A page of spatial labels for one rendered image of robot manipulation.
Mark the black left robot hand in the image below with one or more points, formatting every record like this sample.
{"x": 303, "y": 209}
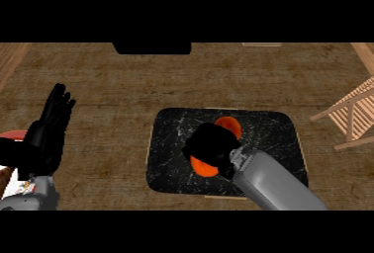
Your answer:
{"x": 46, "y": 131}

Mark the black appliance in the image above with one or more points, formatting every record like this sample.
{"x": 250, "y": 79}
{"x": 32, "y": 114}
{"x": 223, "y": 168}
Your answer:
{"x": 151, "y": 48}

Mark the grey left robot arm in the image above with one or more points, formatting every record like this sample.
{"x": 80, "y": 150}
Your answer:
{"x": 29, "y": 196}

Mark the black marble tray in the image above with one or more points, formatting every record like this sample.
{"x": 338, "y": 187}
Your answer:
{"x": 272, "y": 141}

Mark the orange squash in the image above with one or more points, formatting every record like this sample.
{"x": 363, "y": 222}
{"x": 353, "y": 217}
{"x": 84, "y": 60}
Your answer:
{"x": 227, "y": 125}

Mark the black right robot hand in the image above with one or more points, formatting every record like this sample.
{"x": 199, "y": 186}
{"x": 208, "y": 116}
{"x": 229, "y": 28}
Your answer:
{"x": 210, "y": 146}

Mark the wooden tiered shelf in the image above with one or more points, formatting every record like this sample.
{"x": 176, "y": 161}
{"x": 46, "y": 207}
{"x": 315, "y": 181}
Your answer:
{"x": 352, "y": 113}

